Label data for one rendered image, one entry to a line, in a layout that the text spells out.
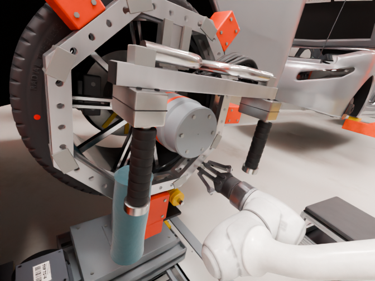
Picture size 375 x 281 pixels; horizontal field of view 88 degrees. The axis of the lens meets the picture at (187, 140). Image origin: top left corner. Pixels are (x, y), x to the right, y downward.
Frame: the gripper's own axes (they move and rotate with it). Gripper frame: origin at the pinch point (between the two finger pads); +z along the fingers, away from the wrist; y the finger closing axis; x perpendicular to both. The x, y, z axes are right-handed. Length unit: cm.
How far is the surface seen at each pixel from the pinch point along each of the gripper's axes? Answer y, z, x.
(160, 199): -19.0, -4.9, 8.1
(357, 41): 301, 49, -145
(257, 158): 7.7, -26.0, 14.9
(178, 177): -9.3, -3.4, 7.1
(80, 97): -12.4, 6.5, 45.3
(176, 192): -14.0, -1.6, -0.3
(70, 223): -72, 57, -18
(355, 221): 42, -47, -84
